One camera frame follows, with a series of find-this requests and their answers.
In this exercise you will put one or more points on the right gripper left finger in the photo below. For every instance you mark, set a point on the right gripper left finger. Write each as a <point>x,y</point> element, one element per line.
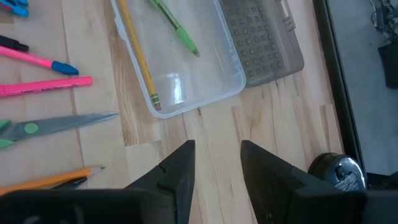
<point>180,186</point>

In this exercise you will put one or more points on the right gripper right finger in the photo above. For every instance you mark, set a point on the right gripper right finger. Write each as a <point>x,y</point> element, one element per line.
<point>280,193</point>

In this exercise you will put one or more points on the clear pencil box grey lid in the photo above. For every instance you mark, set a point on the clear pencil box grey lid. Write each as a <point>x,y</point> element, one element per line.
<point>202,77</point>

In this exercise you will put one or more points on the yellow pencil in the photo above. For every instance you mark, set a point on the yellow pencil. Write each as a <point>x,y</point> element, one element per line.
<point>138,53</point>

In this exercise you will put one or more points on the green mechanical pencil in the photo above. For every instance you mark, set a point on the green mechanical pencil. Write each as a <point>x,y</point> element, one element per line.
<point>183,35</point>

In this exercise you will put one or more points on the pink highlighter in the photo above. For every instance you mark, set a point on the pink highlighter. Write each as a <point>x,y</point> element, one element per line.
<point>46,86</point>

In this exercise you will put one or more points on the pink pen blue cap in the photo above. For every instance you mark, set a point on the pink pen blue cap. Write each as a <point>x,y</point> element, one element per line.
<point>31,58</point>

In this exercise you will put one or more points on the slim black pen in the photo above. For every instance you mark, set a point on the slim black pen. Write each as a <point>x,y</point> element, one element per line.
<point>12,43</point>

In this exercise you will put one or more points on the black mounting bar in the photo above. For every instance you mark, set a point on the black mounting bar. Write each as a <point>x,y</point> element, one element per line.
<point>390,65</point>

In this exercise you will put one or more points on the black metal table frame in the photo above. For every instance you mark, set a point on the black metal table frame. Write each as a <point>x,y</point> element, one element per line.
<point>337,77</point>

